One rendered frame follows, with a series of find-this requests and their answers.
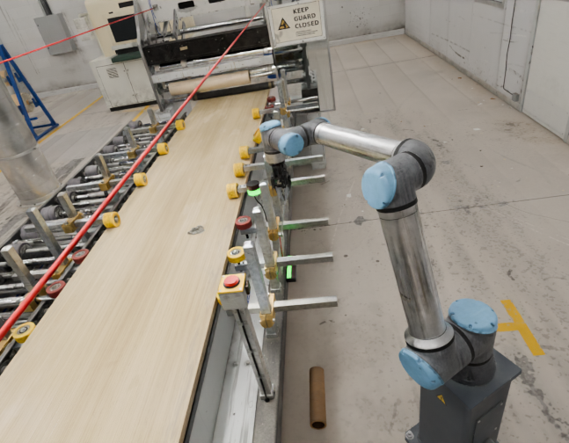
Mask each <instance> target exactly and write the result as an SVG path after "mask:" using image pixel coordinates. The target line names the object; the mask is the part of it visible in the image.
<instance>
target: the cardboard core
mask: <svg viewBox="0 0 569 443"><path fill-rule="evenodd" d="M310 427H311V428H313V429H317V430H320V429H324V428H326V409H325V374H324V369H323V368H322V367H312V368H311V369H310Z"/></svg>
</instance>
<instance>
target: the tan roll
mask: <svg viewBox="0 0 569 443"><path fill-rule="evenodd" d="M270 75H275V70H273V71H267V72H262V73H257V74H251V75H250V74H249V70H243V71H238V72H232V73H227V74H221V75H216V76H209V77H208V78H207V79H206V80H205V82H204V83H203V84H202V86H201V87H200V88H199V89H198V90H197V91H196V92H199V91H209V90H214V89H220V88H225V87H230V86H236V85H241V84H250V83H251V82H252V80H251V78H254V77H260V76H270ZM203 78H204V77H201V78H195V79H190V80H185V81H179V82H175V83H169V88H167V89H162V90H160V91H161V93H164V92H170V93H171V95H172V96H177V95H182V94H187V93H192V92H193V91H194V89H195V88H196V87H197V86H198V85H199V83H200V82H201V81H202V79H203Z"/></svg>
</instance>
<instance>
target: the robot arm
mask: <svg viewBox="0 0 569 443"><path fill-rule="evenodd" d="M259 130H260V134H261V139H262V143H263V148H264V153H265V157H266V161H267V162H268V163H269V165H270V166H272V168H273V172H272V173H271V184H272V188H273V189H275V191H276V193H277V194H278V198H281V199H282V200H283V201H284V200H287V198H288V195H289V190H290V186H291V178H290V175H288V171H287V165H286V164H285V159H286V158H287V156H296V155H298V154H299V153H300V152H301V151H302V150H303V148H305V147H308V146H310V145H312V144H314V143H316V144H319V145H324V146H326V147H329V148H333V149H337V150H340V151H343V152H346V153H348V154H351V155H354V156H358V157H361V158H364V159H367V160H369V161H372V162H375V163H376V164H375V165H374V166H372V167H370V168H368V169H367V170H366V171H365V173H364V175H363V177H362V180H361V189H362V193H363V196H364V198H365V200H367V201H368V204H369V205H370V206H371V207H372V208H374V209H376V211H377V213H378V215H379V219H380V222H381V225H382V229H383V234H384V238H385V242H386V245H387V249H388V252H389V255H390V261H391V264H392V268H393V272H394V275H395V279H396V282H397V285H398V292H399V294H400V298H401V302H402V305H403V309H404V312H405V318H406V321H407V324H408V327H407V328H406V330H405V342H406V347H404V348H402V349H401V351H400V352H399V354H398V357H399V360H400V361H401V364H402V366H403V368H404V369H405V371H406V372H407V373H408V374H409V375H410V376H411V377H412V378H413V379H414V380H415V381H416V382H417V383H418V384H419V385H420V386H421V387H423V388H425V389H430V390H434V389H437V388H438V387H440V386H441V385H443V384H444V383H445V382H446V381H448V380H449V379H451V380H453V381H455V382H457V383H459V384H462V385H465V386H471V387H476V386H482V385H485V384H486V383H488V382H489V381H491V380H492V378H493V377H494V375H495V372H496V360H495V358H494V356H493V354H492V351H493V347H494V342H495V337H496V332H497V329H498V317H497V315H496V313H495V312H494V310H493V309H492V308H491V307H490V306H488V305H487V304H485V303H483V302H481V301H475V300H474V299H469V298H463V299H459V300H456V301H453V302H452V303H451V304H450V306H449V310H448V313H449V314H448V316H447V317H446V318H445V319H444V317H443V314H442V310H441V303H440V299H439V295H438V291H437V287H436V283H435V279H434V272H433V268H432V265H431V260H430V257H429V253H428V248H427V242H426V238H425V234H424V229H423V226H422V222H421V218H420V214H419V207H418V199H417V194H416V191H417V190H419V189H420V188H422V187H424V186H425V185H427V184H428V183H429V181H430V180H431V179H432V178H433V176H434V173H435V169H436V160H435V156H434V152H433V151H432V150H431V149H430V148H429V147H428V146H427V145H426V144H425V143H424V142H422V141H419V140H416V139H412V138H406V139H404V140H402V141H398V140H394V139H391V138H387V137H382V136H379V135H375V134H369V133H365V132H362V131H358V130H354V129H351V128H346V127H340V126H336V125H333V124H331V123H330V121H329V120H328V119H327V118H325V117H320V118H315V119H314V120H311V121H308V122H306V123H303V124H301V125H299V126H296V127H292V128H290V129H285V128H282V127H281V122H280V121H279V120H270V121H267V122H264V123H262V124H261V125H260V126H259ZM281 188H283V189H284V194H285V195H283V193H282V190H281Z"/></svg>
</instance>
